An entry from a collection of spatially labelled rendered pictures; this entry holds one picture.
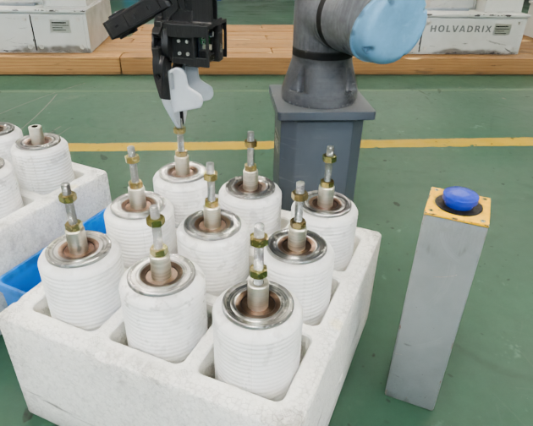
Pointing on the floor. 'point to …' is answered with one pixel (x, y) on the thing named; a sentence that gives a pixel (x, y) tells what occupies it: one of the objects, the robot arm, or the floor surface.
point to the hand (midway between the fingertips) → (175, 116)
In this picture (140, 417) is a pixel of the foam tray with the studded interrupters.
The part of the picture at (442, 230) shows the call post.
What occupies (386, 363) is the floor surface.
